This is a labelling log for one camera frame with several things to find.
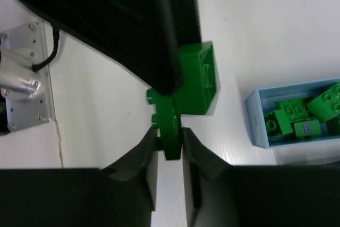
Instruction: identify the green lego plate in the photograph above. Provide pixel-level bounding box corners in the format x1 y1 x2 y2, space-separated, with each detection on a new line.
146 88 182 161

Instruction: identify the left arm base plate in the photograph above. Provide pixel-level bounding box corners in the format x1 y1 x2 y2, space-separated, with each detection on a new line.
1 21 55 134

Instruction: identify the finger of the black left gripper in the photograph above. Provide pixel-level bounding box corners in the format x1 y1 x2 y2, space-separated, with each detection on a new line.
170 0 201 46
19 0 182 96

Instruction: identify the green red lego stack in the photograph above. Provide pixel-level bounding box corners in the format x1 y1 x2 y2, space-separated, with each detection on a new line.
173 41 217 115

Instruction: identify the blue container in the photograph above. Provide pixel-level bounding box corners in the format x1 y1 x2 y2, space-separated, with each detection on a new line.
244 77 340 149

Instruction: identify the green number lego brick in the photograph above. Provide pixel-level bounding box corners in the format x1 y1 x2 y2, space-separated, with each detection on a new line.
264 83 340 141

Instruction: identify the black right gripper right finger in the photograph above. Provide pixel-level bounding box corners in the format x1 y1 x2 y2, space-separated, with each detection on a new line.
182 128 339 226

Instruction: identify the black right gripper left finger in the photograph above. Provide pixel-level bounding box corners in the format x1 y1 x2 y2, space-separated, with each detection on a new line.
1 129 158 226

